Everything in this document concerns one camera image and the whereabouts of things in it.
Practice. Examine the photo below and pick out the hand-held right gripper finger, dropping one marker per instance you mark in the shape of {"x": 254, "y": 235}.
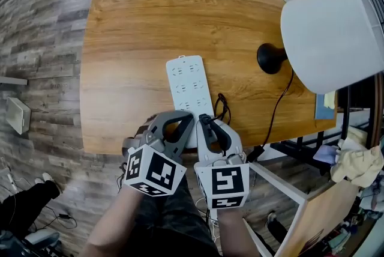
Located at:
{"x": 234, "y": 141}
{"x": 204, "y": 144}

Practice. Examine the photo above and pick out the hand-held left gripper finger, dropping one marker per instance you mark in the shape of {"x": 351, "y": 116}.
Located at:
{"x": 154, "y": 128}
{"x": 187, "y": 135}

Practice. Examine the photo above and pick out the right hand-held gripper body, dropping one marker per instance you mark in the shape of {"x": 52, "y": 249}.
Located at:
{"x": 225, "y": 180}

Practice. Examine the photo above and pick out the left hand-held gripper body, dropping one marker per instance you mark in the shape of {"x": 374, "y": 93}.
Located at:
{"x": 159, "y": 171}

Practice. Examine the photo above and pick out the white power strip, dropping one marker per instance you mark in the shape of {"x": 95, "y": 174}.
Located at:
{"x": 187, "y": 78}

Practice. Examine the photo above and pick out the white table lamp black base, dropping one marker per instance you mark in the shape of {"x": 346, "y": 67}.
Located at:
{"x": 330, "y": 39}

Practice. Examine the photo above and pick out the person's left forearm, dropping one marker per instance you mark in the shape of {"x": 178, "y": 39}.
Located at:
{"x": 114, "y": 219}

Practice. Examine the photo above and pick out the person's right forearm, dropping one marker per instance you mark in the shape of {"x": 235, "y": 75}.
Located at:
{"x": 237, "y": 231}

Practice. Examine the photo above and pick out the wooden desk white legs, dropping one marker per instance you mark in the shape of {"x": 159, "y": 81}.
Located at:
{"x": 135, "y": 54}

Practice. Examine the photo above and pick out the person's camouflage trousers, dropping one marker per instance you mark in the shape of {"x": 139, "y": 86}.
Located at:
{"x": 174, "y": 219}

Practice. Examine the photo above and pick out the blue notebook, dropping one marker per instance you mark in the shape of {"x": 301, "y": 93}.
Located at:
{"x": 321, "y": 111}

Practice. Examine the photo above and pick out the purple cloth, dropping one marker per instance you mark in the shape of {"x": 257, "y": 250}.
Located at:
{"x": 325, "y": 154}

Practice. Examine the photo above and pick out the yellow cloth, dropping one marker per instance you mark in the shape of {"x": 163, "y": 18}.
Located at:
{"x": 330, "y": 99}

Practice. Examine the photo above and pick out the cream cloth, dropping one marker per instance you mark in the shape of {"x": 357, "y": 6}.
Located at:
{"x": 357, "y": 159}

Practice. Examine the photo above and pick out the white waste basket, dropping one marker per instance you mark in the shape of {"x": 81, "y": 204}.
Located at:
{"x": 18, "y": 114}

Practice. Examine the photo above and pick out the black tripod equipment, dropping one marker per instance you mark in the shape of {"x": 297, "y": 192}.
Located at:
{"x": 39, "y": 239}

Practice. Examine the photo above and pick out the dark handrail railing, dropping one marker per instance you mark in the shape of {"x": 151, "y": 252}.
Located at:
{"x": 377, "y": 117}

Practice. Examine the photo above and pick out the small wooden table white frame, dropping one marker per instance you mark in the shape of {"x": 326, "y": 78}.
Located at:
{"x": 327, "y": 210}

